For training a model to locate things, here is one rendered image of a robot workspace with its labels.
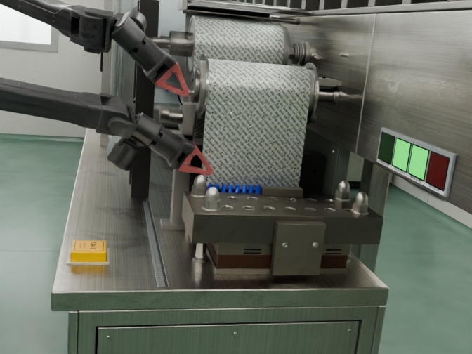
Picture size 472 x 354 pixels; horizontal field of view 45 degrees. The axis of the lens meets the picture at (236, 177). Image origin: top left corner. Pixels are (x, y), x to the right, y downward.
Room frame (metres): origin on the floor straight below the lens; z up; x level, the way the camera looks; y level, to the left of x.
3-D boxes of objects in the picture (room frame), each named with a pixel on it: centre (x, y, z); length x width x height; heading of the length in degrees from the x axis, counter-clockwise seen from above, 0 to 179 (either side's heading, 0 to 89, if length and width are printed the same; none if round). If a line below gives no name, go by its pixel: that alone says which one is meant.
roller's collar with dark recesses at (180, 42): (1.54, 0.18, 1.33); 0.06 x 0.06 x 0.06; 14
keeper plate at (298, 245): (1.08, -0.14, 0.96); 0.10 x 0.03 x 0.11; 104
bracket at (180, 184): (1.32, 0.15, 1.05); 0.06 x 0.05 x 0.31; 104
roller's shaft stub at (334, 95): (1.37, -0.19, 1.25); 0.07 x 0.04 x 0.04; 104
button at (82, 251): (1.09, 0.29, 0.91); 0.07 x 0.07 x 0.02; 14
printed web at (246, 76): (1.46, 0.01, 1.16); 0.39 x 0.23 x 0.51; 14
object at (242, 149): (1.27, -0.03, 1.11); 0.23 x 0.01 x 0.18; 104
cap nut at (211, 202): (1.08, 0.04, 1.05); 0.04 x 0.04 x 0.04
